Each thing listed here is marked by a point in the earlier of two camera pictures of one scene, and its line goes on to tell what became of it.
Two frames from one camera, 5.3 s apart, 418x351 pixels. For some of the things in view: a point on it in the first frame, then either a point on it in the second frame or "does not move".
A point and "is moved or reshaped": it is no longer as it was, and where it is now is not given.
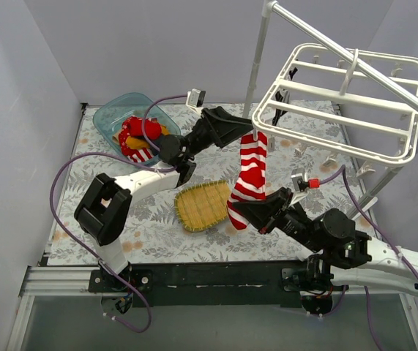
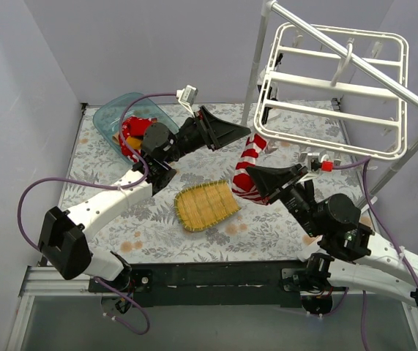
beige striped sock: x=116 y=138 does not move
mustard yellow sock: x=137 y=143 does not move
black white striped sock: x=282 y=96 → x=267 y=92
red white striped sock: x=250 y=185 is moved or reshaped
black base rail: x=228 y=284 does not move
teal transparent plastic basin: x=110 y=111 does not move
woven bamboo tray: x=203 y=205 does not move
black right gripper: x=279 y=210 → x=286 y=183
